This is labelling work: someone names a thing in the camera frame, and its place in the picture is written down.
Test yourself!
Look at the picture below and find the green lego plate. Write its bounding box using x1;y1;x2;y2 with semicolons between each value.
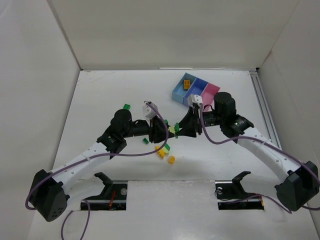
174;122;180;139

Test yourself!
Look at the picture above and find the yellow rounded lego brick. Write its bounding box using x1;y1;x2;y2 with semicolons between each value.
183;79;191;90

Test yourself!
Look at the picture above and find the pale green lego tile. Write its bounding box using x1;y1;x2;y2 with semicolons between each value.
168;126;176;134

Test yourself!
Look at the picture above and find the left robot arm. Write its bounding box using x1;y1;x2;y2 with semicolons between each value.
25;107;173;222

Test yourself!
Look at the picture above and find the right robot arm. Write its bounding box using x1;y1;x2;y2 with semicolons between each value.
176;92;320;212

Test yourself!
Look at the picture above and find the green and pale lego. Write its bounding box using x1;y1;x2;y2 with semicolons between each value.
162;143;171;154

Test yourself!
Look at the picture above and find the small dark green lego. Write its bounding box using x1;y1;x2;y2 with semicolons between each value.
142;138;149;145

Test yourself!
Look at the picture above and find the yellow studded lego brick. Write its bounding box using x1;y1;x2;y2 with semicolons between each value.
155;146;166;159

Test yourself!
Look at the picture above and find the orange small lego brick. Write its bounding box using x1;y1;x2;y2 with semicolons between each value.
168;156;176;165

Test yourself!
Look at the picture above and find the pink container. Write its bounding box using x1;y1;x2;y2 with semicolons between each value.
201;83;220;106

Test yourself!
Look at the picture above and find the purple blue container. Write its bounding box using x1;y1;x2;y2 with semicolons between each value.
182;77;208;107

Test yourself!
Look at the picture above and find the dark green sloped lego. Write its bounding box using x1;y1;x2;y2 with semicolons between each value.
123;104;131;110

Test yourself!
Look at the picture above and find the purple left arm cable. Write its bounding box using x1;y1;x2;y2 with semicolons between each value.
24;101;169;240

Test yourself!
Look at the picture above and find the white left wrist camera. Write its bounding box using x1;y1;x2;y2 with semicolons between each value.
142;101;158;120

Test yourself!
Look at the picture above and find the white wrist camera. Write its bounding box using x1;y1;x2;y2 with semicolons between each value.
142;101;158;120
187;94;203;107

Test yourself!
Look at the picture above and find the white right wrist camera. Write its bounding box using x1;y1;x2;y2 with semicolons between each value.
187;94;203;107

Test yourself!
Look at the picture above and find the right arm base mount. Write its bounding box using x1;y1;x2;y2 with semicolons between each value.
214;171;265;211

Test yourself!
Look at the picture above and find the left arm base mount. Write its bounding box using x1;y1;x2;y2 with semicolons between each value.
80;172;128;211

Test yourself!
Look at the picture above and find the aluminium rail right side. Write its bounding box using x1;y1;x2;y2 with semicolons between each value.
249;70;282;149

